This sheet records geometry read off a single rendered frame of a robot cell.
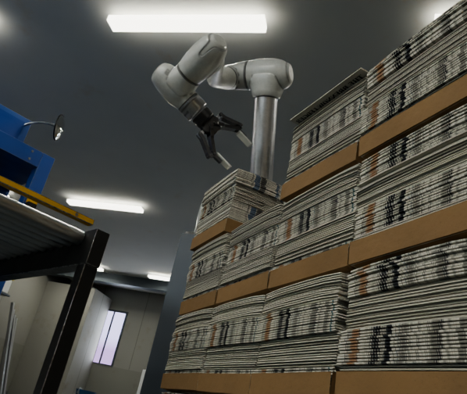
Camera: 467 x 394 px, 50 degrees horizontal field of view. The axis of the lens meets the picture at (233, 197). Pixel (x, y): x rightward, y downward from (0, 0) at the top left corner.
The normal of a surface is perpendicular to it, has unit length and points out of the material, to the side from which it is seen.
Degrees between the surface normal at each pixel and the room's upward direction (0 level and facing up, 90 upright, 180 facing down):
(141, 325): 90
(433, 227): 91
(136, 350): 90
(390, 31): 180
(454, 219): 92
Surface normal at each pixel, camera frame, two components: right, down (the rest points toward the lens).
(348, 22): -0.20, 0.89
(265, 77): -0.33, 0.00
